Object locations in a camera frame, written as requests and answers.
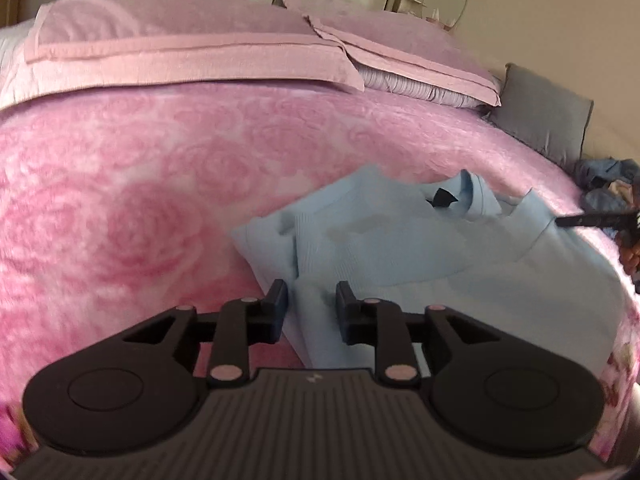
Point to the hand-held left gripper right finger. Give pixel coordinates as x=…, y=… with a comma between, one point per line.
x=344, y=312

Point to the pink floral bed blanket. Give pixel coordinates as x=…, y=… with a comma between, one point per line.
x=150, y=185

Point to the grey pillow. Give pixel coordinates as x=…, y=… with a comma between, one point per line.
x=545, y=110

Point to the person's right hand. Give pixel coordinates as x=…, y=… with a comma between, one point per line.
x=631, y=260

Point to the light blue sweater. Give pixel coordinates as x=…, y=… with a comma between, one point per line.
x=400, y=250

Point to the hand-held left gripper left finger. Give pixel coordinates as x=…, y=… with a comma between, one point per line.
x=279, y=310

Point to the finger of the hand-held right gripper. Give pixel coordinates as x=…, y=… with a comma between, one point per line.
x=595, y=220

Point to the pink pillow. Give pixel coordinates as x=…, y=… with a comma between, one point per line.
x=175, y=35
x=400, y=45

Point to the cream garment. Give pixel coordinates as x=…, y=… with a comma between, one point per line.
x=620, y=188

